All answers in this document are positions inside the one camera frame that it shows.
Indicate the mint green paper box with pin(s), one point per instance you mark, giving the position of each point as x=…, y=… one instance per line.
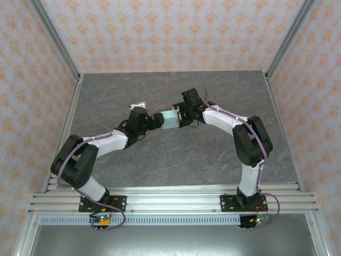
x=169, y=120

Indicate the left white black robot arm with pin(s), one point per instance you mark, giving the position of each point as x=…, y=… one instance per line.
x=109, y=142

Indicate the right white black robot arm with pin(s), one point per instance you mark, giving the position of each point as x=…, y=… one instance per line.
x=218, y=120

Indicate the narrow aluminium cross beam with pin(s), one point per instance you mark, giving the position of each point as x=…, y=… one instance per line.
x=173, y=190

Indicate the wide aluminium mounting beam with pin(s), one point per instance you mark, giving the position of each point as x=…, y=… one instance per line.
x=173, y=204

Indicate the yellow green left circuit board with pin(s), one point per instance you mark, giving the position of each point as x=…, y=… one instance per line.
x=102, y=220

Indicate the grey metal shelf sheet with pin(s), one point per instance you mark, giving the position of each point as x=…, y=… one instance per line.
x=173, y=241

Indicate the green lit right circuit board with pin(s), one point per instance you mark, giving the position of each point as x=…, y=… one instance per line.
x=259, y=220

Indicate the aluminium table side rail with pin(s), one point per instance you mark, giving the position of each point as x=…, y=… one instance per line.
x=65, y=128
x=279, y=112

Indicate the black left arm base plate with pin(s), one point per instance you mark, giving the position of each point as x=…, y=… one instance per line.
x=120, y=202

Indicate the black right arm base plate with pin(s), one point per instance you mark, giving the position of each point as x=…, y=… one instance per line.
x=227, y=202

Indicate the aluminium frame post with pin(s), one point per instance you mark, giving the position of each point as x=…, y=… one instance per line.
x=289, y=40
x=57, y=40

